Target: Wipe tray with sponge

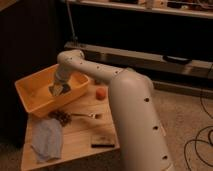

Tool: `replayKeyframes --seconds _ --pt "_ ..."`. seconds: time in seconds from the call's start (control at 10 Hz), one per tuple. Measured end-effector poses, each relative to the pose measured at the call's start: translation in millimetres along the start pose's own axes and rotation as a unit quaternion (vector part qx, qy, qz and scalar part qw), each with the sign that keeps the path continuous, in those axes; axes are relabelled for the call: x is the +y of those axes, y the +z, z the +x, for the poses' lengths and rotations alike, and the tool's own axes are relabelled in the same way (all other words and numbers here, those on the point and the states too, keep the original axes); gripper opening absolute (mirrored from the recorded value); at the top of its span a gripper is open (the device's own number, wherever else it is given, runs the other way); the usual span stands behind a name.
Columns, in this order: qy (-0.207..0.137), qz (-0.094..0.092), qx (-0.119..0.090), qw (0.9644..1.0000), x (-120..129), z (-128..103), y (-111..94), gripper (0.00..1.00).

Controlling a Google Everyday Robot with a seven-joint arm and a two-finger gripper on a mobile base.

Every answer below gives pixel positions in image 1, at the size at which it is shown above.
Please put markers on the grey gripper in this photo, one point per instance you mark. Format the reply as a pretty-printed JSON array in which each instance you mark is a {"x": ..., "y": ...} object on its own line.
[{"x": 60, "y": 79}]

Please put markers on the yellow-grey sponge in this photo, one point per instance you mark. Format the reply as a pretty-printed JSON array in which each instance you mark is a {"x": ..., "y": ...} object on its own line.
[{"x": 57, "y": 90}]

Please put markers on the yellow plastic tray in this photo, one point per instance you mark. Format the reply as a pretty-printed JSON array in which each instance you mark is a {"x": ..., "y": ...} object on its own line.
[{"x": 36, "y": 98}]

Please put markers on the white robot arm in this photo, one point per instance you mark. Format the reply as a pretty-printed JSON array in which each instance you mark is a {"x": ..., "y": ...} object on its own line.
[{"x": 139, "y": 130}]

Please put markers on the metal pole stand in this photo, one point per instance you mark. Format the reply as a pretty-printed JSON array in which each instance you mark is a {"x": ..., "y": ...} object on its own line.
[{"x": 74, "y": 38}]

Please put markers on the orange cube block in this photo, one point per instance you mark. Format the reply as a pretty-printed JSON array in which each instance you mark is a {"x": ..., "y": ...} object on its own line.
[{"x": 100, "y": 93}]

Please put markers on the dark crumbly debris pile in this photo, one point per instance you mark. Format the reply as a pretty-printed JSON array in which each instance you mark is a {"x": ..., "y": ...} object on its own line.
[{"x": 61, "y": 116}]

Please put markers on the metal fork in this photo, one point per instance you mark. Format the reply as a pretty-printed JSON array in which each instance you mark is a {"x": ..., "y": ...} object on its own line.
[{"x": 94, "y": 116}]

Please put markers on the small wooden table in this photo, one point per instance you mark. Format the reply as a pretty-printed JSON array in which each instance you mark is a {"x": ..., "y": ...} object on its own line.
[{"x": 78, "y": 134}]

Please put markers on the grey-blue cloth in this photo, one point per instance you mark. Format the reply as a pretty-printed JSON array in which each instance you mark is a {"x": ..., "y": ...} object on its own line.
[{"x": 47, "y": 140}]

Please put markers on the dark rectangular block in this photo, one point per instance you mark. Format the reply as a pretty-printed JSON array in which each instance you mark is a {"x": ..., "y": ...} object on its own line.
[{"x": 98, "y": 141}]

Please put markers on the low wooden shelf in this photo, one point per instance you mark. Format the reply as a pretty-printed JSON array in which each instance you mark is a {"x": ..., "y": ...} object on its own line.
[{"x": 153, "y": 62}]

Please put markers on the black device on shelf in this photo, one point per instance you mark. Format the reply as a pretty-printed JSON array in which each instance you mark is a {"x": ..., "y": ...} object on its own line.
[{"x": 175, "y": 60}]

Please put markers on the upper wooden shelf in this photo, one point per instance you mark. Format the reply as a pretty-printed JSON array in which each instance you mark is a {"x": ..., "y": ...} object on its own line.
[{"x": 155, "y": 6}]

